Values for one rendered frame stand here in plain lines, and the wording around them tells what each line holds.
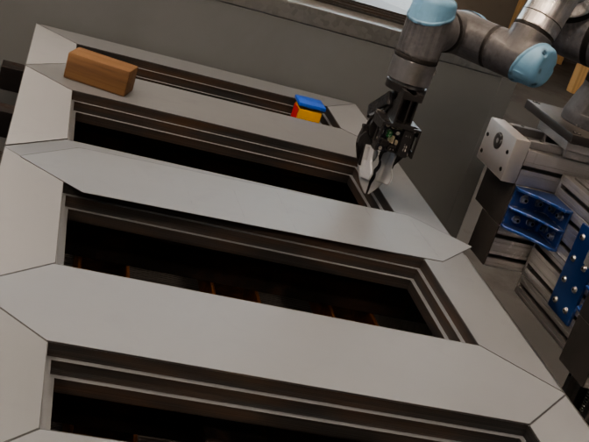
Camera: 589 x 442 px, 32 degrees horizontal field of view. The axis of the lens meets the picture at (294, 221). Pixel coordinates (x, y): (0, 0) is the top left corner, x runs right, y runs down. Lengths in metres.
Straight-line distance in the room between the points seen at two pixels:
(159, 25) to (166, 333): 1.29
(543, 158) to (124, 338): 1.16
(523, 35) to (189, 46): 0.89
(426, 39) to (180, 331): 0.76
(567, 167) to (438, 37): 0.50
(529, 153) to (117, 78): 0.80
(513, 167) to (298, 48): 0.62
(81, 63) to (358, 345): 0.91
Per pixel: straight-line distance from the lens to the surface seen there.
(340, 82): 2.45
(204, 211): 1.53
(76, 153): 1.62
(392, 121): 1.76
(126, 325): 1.17
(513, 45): 1.76
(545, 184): 2.11
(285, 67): 2.42
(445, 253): 1.69
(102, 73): 1.96
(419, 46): 1.74
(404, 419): 1.20
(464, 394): 1.27
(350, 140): 2.12
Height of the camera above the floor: 1.42
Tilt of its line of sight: 20 degrees down
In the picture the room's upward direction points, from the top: 18 degrees clockwise
